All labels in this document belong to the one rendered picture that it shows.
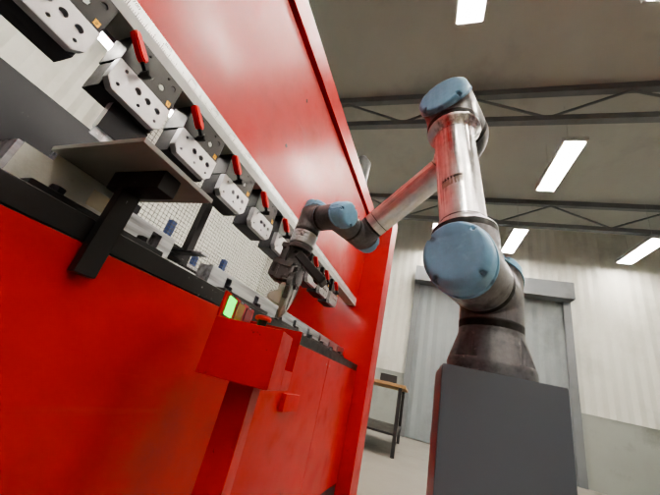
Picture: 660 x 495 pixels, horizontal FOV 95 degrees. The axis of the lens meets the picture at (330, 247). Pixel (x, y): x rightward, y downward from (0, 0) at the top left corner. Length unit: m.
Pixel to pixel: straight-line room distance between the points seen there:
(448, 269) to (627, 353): 8.84
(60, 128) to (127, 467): 1.08
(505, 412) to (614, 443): 8.35
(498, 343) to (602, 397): 8.31
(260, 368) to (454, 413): 0.37
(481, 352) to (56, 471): 0.77
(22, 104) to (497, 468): 1.51
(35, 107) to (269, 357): 1.12
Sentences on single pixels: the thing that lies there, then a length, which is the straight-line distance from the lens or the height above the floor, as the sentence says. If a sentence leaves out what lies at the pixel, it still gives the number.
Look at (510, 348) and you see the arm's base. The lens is 0.63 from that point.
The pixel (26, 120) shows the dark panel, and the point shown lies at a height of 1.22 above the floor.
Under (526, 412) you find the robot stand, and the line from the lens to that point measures 0.60.
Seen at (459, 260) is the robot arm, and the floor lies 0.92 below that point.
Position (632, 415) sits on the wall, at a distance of 9.10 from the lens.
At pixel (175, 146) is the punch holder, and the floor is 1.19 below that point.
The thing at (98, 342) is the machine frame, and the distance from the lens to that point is 0.75.
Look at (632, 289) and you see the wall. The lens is 9.87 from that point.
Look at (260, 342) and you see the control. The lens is 0.69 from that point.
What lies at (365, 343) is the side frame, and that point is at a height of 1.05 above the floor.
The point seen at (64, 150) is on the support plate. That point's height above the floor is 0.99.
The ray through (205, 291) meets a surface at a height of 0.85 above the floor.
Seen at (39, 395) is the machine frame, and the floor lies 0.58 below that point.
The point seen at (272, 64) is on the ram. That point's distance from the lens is 1.47.
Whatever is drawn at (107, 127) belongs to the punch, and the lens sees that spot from 0.91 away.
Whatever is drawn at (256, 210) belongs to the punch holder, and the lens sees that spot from 1.24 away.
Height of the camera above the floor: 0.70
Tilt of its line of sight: 23 degrees up
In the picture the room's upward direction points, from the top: 14 degrees clockwise
